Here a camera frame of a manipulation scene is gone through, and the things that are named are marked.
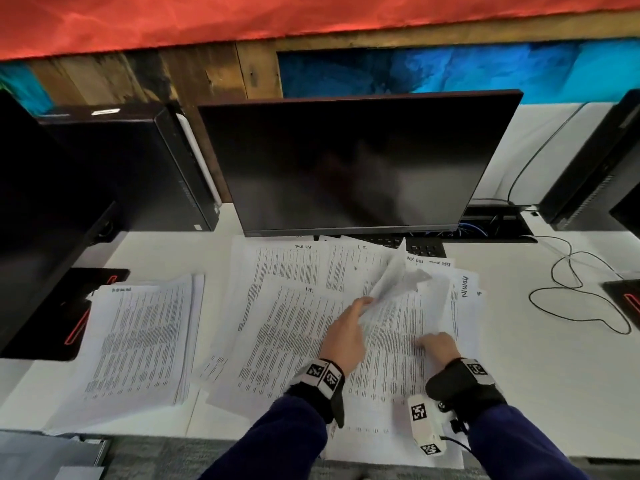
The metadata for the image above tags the person's right hand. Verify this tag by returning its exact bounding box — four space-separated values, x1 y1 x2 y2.
411 332 461 368

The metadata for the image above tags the person's left hand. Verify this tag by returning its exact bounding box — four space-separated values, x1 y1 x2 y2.
319 296 375 378

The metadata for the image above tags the pile of printed papers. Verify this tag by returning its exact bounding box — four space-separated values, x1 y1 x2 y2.
192 234 483 471

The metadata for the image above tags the printed paper bundle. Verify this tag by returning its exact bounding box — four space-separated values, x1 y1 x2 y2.
361 238 433 315

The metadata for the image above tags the sorted stack of printed sheets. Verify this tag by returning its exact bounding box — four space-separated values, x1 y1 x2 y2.
43 272 206 435

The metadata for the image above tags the person's left forearm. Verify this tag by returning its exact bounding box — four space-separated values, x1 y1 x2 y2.
199 394 329 480

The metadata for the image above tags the person's right forearm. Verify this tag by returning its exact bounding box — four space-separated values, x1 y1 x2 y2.
467 404 591 480

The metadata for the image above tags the black keyboard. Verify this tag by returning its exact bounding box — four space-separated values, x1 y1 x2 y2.
349 236 447 259

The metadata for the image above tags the white table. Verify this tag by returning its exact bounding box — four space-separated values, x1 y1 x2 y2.
0 202 640 461

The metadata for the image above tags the black desktop computer tower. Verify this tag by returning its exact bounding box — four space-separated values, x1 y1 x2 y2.
37 103 221 233
537 89 640 233

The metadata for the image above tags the blue cloth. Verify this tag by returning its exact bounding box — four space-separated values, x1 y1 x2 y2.
277 38 640 105

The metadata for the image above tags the wooden plank partition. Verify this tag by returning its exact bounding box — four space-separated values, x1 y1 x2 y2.
0 9 640 205

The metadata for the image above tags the red-orange cloth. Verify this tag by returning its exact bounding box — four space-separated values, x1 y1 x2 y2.
0 0 640 61

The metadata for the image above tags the teal green cloth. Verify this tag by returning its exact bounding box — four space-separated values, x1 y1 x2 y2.
0 62 53 115

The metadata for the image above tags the black marker wrist strap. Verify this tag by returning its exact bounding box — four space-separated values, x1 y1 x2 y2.
285 358 347 429
425 357 509 423

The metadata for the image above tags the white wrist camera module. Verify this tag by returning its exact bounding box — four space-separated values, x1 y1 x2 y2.
407 393 447 458

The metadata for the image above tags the black camera cable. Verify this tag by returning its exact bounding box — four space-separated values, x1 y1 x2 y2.
439 434 473 455

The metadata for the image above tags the thin black cable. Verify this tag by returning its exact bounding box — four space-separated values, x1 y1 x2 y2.
529 234 633 337

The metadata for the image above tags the thick black cable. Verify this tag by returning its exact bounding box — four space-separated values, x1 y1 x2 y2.
507 103 586 205

